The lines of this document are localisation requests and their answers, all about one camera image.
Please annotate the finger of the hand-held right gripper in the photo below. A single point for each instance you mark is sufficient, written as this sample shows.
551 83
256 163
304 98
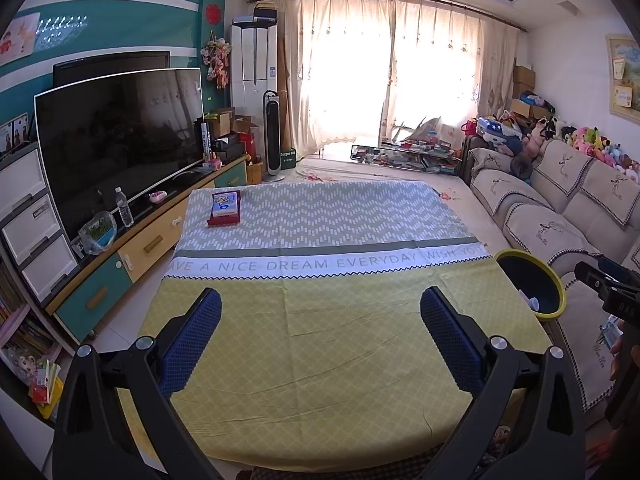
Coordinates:
592 275
620 270

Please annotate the row of plush toys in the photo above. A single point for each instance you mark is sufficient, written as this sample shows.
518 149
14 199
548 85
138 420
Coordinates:
590 142

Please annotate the teal yellow television cabinet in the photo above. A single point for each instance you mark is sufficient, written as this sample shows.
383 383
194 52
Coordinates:
150 250

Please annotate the wall photo prints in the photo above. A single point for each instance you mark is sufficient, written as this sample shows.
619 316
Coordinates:
14 137

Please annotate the small pink toy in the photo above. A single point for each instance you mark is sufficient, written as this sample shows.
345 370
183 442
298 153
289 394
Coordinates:
157 197

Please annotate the white standing air conditioner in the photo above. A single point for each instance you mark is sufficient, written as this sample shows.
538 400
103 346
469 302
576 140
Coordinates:
252 60

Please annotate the plastic bag of greens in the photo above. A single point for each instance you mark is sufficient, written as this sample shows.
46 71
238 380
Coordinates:
99 232

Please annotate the white plastic drawer unit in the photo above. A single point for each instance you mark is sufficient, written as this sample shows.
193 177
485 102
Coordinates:
35 225

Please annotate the stack of paper folders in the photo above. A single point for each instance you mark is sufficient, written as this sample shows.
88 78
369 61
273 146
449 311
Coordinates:
611 330

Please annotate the sheer cream curtains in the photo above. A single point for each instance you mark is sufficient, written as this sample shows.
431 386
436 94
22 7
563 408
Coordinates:
390 65

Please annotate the wooden bucket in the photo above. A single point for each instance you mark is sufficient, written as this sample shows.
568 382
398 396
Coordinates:
255 172

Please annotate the cartoon wall poster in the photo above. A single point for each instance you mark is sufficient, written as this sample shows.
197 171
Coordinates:
17 40

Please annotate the blue star print bag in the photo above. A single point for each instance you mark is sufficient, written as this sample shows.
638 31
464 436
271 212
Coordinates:
495 130

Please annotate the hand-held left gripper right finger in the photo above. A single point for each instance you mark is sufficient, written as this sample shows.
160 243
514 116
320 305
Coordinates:
450 340

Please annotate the bookshelf with books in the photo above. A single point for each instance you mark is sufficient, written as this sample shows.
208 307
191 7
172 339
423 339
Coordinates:
22 350

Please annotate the black flat television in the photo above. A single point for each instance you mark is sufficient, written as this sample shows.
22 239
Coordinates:
110 67

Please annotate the red canister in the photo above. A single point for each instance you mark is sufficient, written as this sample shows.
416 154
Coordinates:
248 145

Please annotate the grey neck pillow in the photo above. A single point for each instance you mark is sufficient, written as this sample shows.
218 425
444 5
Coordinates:
521 165

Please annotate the hanging flower garland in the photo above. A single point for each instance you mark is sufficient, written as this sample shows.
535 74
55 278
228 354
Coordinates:
217 57

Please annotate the beige sofa with covers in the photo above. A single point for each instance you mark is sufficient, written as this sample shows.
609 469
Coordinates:
550 200

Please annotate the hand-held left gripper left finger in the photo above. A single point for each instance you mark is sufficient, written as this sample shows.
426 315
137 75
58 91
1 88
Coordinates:
192 340

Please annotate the glass table with books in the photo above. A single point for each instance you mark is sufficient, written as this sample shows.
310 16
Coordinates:
410 155

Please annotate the stacked cardboard boxes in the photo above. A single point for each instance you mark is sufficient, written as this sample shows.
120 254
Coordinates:
527 92

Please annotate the black silver tower fan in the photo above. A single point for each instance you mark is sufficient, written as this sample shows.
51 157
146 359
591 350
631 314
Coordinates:
274 135

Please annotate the person's right hand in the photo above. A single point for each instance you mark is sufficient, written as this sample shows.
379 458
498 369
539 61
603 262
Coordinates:
617 360

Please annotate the tissue box in red holder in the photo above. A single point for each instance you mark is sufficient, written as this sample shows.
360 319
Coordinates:
225 207

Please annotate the clear water bottle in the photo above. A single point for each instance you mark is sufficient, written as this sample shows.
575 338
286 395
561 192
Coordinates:
124 207

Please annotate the yellow round bin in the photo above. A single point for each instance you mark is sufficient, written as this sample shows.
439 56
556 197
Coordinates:
530 280

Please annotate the red round wall decoration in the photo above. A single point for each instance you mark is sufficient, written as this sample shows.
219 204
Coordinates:
213 13

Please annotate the boxes on television cabinet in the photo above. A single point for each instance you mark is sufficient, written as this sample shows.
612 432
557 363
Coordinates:
225 132

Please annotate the large curved television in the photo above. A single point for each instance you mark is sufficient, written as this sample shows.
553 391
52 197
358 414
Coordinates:
120 155

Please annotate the framed flower painting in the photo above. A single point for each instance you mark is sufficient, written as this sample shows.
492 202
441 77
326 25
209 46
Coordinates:
625 80

